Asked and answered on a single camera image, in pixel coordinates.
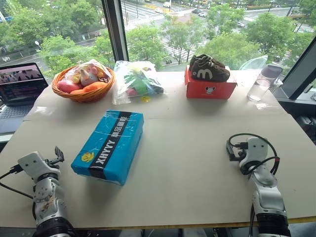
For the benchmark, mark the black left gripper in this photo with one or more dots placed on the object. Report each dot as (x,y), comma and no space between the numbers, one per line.
(53,162)

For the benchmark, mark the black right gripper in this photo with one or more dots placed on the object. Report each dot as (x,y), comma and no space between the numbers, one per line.
(240,152)

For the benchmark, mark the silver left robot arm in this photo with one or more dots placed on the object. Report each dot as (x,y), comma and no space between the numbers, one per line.
(48,202)

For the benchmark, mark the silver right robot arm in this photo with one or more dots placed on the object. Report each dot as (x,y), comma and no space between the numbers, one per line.
(266,195)

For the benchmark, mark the blue shoe box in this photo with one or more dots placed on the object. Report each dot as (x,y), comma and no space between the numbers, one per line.
(111,145)

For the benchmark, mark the red shoe box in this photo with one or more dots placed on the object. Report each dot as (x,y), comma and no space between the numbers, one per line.
(209,90)

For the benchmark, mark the orange wicker basket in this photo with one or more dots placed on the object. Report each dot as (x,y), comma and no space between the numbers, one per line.
(93,96)

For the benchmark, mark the pink oval toy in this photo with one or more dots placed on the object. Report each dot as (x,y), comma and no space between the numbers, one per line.
(67,87)

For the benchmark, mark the clear bottle with purple lid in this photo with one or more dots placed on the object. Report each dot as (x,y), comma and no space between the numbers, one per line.
(259,87)

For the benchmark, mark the orange toy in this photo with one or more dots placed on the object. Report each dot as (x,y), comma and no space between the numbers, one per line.
(92,87)

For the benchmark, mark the grey laptop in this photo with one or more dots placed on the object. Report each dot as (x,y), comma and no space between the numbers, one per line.
(18,86)

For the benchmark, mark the brown shoe with white logo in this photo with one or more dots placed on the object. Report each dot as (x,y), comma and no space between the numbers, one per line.
(209,73)

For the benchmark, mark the grey unicorn toy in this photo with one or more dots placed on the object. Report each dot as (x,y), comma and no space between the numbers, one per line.
(88,78)

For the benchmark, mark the clear plastic bag of toys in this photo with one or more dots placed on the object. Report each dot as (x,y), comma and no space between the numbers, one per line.
(123,92)

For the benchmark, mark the brown shoe with beige laces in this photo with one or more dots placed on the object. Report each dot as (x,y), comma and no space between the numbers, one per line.
(214,61)

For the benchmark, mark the clear plastic bag in basket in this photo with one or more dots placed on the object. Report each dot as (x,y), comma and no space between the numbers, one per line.
(100,71)

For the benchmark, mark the red ball toy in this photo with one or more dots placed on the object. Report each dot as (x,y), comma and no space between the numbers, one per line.
(131,92)

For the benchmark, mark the yellow disc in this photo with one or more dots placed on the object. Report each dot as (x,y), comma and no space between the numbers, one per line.
(145,99)

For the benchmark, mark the green plastic toy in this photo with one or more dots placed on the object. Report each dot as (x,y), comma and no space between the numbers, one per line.
(137,82)

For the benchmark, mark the black monitor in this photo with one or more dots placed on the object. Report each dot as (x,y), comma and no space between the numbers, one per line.
(300,66)

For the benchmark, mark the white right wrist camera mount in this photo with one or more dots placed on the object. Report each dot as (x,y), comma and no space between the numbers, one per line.
(256,148)

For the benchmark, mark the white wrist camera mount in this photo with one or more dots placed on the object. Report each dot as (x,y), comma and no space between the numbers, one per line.
(32,161)
(256,148)

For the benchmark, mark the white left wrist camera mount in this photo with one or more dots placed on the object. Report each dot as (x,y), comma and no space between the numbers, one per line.
(32,161)

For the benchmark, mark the black window frame post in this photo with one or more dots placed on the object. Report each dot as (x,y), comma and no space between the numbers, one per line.
(116,29)

